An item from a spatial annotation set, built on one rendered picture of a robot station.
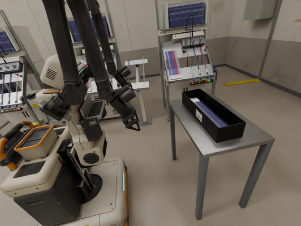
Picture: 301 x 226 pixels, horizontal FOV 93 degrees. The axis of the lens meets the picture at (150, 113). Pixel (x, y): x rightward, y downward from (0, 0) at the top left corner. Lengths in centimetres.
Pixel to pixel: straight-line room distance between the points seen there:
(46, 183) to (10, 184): 17
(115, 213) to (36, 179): 61
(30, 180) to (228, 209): 151
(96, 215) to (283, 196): 163
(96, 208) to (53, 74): 104
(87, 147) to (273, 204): 162
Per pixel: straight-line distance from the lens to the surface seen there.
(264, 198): 182
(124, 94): 68
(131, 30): 479
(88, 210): 144
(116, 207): 137
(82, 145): 104
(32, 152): 117
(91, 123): 90
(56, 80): 87
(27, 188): 115
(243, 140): 103
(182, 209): 159
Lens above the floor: 145
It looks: 31 degrees down
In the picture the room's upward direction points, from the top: 8 degrees counter-clockwise
